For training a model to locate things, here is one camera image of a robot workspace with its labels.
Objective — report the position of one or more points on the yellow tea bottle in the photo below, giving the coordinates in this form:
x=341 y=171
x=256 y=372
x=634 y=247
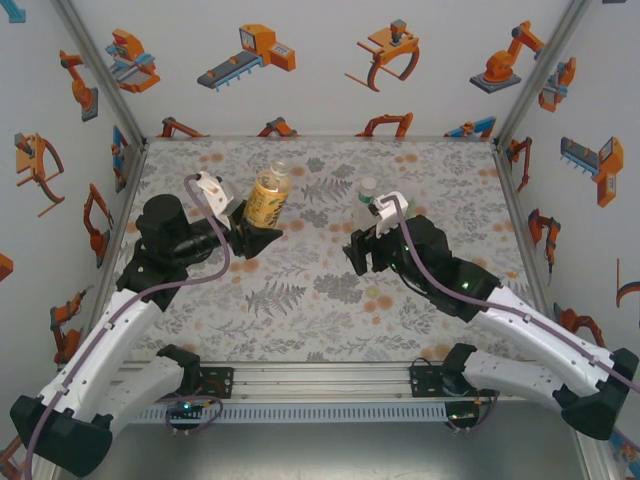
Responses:
x=265 y=200

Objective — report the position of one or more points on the white bottle cap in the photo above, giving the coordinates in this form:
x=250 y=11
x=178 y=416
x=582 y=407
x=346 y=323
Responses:
x=368 y=184

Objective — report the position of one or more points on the aluminium side rail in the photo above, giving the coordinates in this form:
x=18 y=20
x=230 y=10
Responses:
x=519 y=220
x=120 y=220

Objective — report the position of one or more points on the floral print tablecloth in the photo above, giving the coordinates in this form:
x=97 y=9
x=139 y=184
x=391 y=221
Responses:
x=325 y=330

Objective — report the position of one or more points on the clear water bottle green label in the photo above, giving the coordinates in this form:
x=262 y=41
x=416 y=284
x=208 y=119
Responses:
x=362 y=215

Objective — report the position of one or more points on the aluminium back rail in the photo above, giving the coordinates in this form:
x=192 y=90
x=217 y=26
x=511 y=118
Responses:
x=320 y=137

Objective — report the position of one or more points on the yellow bottle cap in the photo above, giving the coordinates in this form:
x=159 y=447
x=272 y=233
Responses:
x=372 y=291

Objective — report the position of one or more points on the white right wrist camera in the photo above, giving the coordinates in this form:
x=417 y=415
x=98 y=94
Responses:
x=392 y=215

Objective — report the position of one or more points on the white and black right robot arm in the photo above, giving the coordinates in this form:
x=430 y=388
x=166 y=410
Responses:
x=540 y=330

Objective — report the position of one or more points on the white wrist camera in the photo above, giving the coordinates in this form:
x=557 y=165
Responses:
x=215 y=192
x=392 y=215

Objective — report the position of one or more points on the short clear bottle green label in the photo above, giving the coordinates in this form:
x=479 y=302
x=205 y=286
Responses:
x=412 y=205

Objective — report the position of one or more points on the aluminium front rail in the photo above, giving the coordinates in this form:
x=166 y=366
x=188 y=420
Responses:
x=320 y=382

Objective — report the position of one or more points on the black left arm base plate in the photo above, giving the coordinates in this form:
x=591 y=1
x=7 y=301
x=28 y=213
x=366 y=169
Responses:
x=220 y=382

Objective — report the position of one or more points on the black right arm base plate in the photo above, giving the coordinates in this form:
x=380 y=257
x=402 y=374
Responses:
x=425 y=385

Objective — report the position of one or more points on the aluminium frame post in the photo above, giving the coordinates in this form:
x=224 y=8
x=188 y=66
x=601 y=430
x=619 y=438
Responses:
x=100 y=70
x=545 y=70
x=597 y=462

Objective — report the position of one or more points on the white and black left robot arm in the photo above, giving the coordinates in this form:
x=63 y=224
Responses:
x=100 y=345

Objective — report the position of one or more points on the small circuit board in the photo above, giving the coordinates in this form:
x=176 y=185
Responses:
x=460 y=416
x=185 y=407

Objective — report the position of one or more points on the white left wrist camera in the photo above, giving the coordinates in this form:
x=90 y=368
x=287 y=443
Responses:
x=215 y=192

